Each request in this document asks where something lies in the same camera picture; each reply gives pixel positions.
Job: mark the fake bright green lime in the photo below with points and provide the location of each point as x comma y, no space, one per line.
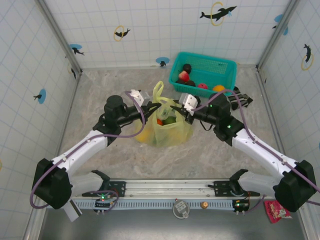
170,120

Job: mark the yellow plastic bag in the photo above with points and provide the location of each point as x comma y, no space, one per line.
172,135

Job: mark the fake yellow mango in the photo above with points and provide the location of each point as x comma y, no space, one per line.
143,137

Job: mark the teal plastic basket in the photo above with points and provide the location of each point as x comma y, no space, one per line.
212,66

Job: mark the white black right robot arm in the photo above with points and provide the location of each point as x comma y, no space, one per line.
262,152

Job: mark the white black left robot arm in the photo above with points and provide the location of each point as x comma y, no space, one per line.
82,150

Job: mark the fake yellowish orange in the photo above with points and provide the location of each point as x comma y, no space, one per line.
218,88

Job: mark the fake dark maroon fruit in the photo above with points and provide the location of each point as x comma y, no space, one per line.
190,83
187,68
179,81

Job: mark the fake pink apple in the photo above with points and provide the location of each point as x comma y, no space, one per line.
203,86

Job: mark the fake red white peach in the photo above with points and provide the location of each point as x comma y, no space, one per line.
183,75

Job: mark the black white striped sock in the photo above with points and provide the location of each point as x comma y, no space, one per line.
240,97

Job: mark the blue circle fish sticker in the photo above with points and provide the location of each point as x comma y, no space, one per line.
162,60
75,47
42,96
278,18

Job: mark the small brass knob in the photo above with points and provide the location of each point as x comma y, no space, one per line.
205,205

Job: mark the round grey device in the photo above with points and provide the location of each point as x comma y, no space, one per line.
180,209

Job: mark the red snack packet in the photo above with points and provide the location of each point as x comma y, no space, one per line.
273,210

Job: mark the aluminium mounting rail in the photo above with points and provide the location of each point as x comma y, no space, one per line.
162,186

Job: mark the black mounting bracket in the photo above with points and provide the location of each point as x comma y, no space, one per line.
119,188
221,188

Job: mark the aluminium frame post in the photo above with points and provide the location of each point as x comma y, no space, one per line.
277,35
59,35

